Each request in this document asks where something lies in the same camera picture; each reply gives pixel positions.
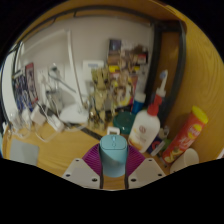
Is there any black flat bar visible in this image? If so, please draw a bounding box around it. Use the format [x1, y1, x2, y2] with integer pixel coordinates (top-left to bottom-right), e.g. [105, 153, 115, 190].
[79, 125, 103, 140]

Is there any green round tin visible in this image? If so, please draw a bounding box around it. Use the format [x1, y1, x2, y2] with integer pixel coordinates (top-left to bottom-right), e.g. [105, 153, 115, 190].
[112, 111, 136, 135]

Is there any blue bottle white cap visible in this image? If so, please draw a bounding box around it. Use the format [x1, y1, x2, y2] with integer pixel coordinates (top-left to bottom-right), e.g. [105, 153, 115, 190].
[131, 91, 147, 114]

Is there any grey metal desk frame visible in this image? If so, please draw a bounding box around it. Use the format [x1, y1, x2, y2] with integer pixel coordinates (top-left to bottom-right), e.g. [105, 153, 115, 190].
[1, 9, 187, 128]

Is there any colourful box stack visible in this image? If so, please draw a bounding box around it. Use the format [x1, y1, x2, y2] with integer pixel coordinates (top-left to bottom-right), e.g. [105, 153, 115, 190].
[107, 38, 149, 108]

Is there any white charger block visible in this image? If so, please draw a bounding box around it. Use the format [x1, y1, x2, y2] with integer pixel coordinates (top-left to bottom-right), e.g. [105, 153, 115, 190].
[29, 105, 47, 126]

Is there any light blue computer mouse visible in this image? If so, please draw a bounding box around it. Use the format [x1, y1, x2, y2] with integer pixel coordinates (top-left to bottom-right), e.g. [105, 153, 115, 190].
[98, 134, 129, 178]

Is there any white lotion bottle red cap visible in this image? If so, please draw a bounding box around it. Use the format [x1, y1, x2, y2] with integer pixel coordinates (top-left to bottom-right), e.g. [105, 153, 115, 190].
[128, 94, 163, 154]

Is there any blue robot model kit box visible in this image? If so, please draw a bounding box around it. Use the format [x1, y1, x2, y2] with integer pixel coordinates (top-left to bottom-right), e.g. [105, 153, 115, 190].
[13, 62, 39, 113]

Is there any small blue red box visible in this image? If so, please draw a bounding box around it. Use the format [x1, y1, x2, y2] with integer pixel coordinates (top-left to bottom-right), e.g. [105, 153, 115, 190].
[146, 126, 171, 157]

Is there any white electric toothbrush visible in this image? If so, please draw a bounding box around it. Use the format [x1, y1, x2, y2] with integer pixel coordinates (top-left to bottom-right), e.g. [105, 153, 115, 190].
[156, 69, 169, 98]

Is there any metal cup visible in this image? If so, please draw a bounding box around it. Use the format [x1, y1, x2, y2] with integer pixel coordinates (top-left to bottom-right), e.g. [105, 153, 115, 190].
[46, 89, 64, 113]

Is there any red chips can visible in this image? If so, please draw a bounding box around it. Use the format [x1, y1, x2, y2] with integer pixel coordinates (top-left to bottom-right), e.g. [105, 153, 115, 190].
[162, 105, 209, 164]

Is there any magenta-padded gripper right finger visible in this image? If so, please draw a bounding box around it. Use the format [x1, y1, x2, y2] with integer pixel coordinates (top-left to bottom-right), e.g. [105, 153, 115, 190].
[124, 143, 167, 190]

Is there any white power strip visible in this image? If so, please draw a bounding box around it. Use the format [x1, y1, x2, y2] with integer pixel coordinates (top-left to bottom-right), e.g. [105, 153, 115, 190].
[41, 105, 67, 133]

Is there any brown tree figure toy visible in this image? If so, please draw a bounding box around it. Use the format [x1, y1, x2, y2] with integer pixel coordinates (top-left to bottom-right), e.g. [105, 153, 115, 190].
[88, 66, 116, 131]

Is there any grey gooseneck light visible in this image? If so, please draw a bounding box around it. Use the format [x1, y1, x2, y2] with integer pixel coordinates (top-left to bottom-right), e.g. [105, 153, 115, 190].
[49, 64, 78, 94]

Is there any clear plastic dome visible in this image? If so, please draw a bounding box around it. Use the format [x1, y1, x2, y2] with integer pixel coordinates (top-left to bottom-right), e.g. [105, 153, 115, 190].
[9, 109, 31, 138]

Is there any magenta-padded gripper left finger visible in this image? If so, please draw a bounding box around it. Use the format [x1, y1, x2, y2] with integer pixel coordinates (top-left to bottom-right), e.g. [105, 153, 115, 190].
[62, 143, 105, 190]

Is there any small white cube clock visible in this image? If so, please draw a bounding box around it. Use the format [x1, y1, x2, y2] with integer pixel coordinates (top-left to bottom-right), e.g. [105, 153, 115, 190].
[106, 126, 121, 137]

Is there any white wall box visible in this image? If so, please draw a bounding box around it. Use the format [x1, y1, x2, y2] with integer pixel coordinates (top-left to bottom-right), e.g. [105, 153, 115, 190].
[82, 59, 105, 81]

